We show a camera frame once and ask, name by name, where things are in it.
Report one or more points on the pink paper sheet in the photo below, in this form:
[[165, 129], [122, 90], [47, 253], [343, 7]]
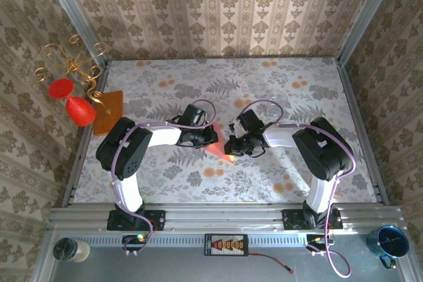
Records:
[[218, 151]]

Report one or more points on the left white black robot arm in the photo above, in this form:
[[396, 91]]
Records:
[[124, 150]]

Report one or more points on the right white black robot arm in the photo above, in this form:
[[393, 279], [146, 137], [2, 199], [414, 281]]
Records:
[[322, 150]]

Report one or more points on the orange square mat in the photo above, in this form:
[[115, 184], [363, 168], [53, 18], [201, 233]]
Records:
[[110, 110]]

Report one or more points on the clear glass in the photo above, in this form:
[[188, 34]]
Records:
[[276, 107]]

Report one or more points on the black power distribution board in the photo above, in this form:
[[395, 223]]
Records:
[[225, 245]]

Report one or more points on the red plastic goblet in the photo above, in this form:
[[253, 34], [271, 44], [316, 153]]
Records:
[[77, 110]]

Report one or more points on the jar with black lid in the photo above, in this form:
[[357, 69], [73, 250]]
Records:
[[67, 249]]

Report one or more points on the blue metal mug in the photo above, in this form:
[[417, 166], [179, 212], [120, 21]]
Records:
[[390, 244]]

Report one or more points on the wide aluminium base rail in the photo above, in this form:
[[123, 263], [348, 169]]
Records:
[[224, 216]]

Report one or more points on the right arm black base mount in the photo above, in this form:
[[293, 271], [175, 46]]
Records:
[[294, 219]]

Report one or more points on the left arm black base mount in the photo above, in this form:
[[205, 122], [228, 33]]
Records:
[[155, 219]]

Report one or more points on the aluminium side rail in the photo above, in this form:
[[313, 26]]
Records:
[[84, 140], [365, 136]]

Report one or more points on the aluminium frame post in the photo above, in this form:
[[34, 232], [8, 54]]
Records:
[[71, 11], [367, 14]]

